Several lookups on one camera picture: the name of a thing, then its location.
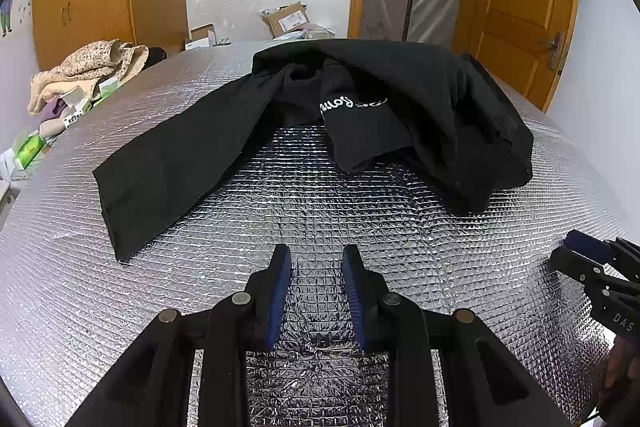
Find green tissue pack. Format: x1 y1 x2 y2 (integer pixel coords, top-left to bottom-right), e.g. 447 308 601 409
12 134 48 170
97 77 123 100

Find silver foil mat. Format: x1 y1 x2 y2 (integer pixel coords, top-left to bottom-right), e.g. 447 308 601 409
0 39 640 427

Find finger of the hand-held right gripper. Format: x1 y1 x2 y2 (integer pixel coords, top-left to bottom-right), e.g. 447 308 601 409
567 230 640 280
550 248 640 308

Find beige folded cloth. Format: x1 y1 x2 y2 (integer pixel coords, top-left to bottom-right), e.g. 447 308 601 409
37 119 68 138

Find pale green parcel bag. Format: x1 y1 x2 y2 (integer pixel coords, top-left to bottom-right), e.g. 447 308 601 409
272 24 336 42

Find white green medicine box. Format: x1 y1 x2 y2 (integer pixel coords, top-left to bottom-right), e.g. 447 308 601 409
65 84 96 128

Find person's right hand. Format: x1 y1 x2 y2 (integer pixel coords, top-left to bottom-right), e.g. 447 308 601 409
602 336 640 408

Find brown cardboard box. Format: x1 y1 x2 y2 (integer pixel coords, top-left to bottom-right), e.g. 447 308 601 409
260 2 311 40

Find purple folded cloth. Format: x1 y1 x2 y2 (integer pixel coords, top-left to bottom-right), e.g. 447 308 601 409
40 99 68 122

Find black pants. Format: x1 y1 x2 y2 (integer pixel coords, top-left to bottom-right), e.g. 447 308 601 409
92 38 535 264

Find metal door handle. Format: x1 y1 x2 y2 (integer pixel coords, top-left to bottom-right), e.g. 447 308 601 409
537 32 568 70

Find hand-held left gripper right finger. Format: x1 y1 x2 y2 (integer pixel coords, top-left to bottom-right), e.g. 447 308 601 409
341 244 576 427

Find white carton box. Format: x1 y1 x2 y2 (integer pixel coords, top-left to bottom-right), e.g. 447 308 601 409
185 24 218 52

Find floral beige blanket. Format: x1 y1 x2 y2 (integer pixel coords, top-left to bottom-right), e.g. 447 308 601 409
27 39 151 115

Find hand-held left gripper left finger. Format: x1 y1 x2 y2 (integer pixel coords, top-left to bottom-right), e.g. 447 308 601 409
65 244 293 427

